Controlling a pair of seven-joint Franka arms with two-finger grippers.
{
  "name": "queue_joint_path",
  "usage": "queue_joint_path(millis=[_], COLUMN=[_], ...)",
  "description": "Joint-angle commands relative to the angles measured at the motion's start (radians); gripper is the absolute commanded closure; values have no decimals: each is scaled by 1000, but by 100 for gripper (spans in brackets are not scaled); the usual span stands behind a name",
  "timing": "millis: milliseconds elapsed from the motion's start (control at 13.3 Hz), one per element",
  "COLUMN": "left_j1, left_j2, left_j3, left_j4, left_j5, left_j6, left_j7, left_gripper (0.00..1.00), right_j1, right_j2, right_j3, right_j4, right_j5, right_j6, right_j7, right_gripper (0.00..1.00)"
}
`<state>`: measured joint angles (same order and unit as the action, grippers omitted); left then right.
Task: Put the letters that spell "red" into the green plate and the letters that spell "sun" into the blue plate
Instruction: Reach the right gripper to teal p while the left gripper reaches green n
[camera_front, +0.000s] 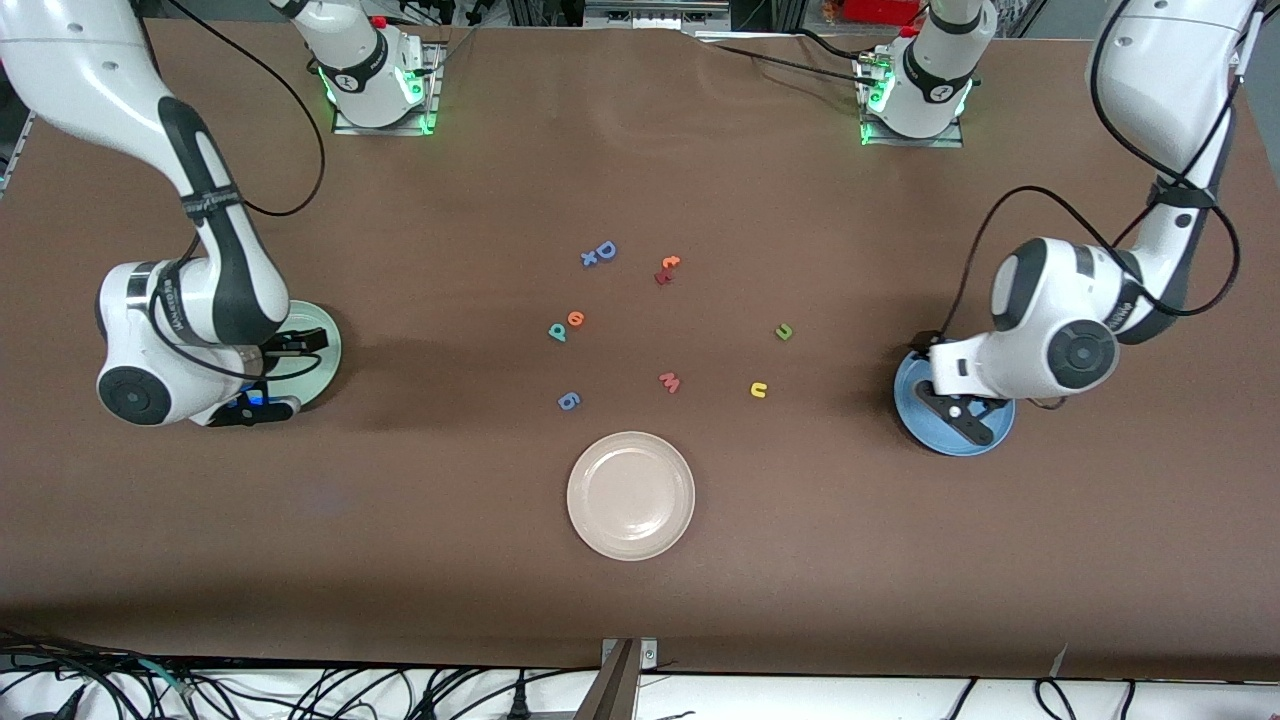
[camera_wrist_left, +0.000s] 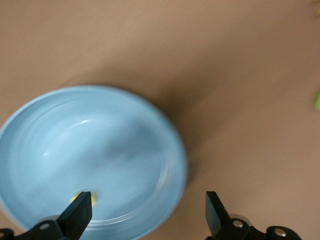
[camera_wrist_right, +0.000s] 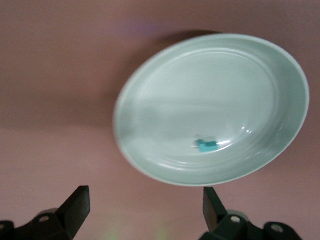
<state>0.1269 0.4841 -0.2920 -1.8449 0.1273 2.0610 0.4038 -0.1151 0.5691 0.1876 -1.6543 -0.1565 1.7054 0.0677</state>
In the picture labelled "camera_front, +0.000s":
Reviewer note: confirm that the red box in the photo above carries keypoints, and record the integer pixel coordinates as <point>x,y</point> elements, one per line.
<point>880,10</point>

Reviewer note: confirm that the blue round plate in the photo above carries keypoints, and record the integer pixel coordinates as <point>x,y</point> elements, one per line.
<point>935,440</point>

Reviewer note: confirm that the blue foam capital D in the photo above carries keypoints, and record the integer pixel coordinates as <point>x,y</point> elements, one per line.
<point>599,252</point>

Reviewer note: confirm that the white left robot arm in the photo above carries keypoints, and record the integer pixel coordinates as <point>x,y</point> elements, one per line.
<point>1160,80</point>

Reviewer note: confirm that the blue foam letter g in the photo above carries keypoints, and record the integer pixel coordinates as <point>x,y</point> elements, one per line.
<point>568,401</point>

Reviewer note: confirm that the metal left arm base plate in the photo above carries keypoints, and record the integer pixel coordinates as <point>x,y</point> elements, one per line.
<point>915,143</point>

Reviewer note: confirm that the grey metal rail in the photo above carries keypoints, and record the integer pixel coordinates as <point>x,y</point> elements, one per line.
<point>655,10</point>

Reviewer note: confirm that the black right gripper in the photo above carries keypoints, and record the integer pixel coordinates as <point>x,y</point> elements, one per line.
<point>283,347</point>

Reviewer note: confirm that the mint green round plate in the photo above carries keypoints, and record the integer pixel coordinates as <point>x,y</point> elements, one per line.
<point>312,318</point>

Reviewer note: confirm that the brown table cover mat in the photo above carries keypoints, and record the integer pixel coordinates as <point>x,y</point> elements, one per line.
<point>640,600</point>

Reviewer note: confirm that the pink foam letter w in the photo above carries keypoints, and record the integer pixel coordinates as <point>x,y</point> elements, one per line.
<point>669,382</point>

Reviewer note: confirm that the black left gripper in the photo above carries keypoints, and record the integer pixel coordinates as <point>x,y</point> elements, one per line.
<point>923,347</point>

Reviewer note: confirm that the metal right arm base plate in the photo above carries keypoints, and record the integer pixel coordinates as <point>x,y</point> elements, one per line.
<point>385,131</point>

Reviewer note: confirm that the beige round plate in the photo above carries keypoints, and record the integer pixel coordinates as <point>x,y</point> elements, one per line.
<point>631,495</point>

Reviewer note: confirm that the grey metal bracket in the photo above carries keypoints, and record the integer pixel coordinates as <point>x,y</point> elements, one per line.
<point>612,680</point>

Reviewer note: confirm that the black power plug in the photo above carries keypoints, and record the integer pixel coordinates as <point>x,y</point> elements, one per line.
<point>518,700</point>

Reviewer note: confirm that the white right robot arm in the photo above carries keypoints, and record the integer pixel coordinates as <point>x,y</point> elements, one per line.
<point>70,60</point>

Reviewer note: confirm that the metal table edge rail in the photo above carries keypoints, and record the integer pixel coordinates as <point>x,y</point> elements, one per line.
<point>18,140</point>

